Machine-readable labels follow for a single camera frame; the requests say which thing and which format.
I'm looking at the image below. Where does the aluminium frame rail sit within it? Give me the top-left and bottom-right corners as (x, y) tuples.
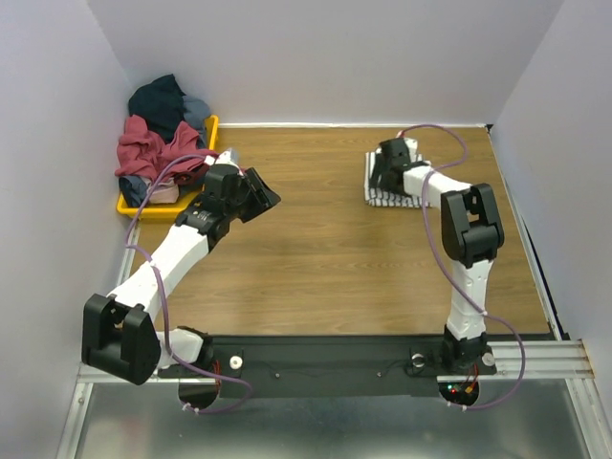
(58, 218), (599, 458)

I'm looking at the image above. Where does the pink tank top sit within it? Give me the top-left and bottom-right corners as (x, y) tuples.
(147, 179), (180, 205)

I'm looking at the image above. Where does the grey blue tank top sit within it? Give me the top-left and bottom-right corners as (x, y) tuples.
(183, 95), (211, 148)

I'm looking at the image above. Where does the maroon tank top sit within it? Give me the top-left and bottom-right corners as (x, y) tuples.
(115, 115), (221, 182)

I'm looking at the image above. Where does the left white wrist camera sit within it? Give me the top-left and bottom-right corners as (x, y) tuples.
(215, 148), (239, 168)

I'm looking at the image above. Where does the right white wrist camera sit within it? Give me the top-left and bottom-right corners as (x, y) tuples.
(404, 137), (418, 153)

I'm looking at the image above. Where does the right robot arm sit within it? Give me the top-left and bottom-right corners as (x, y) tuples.
(364, 138), (505, 373)

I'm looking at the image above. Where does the dark navy tank top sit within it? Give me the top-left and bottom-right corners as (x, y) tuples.
(128, 74), (186, 143)

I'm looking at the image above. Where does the yellow plastic bin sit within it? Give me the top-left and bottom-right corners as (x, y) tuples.
(116, 115), (219, 222)

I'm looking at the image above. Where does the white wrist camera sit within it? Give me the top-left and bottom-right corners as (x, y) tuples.
(404, 137), (418, 153)
(215, 148), (239, 168)

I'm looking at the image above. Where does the black white striped tank top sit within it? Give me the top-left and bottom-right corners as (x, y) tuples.
(363, 147), (422, 208)

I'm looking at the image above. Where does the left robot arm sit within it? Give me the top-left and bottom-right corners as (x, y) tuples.
(81, 164), (281, 385)

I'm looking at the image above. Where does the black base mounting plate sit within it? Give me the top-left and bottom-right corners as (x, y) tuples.
(159, 335), (496, 409)

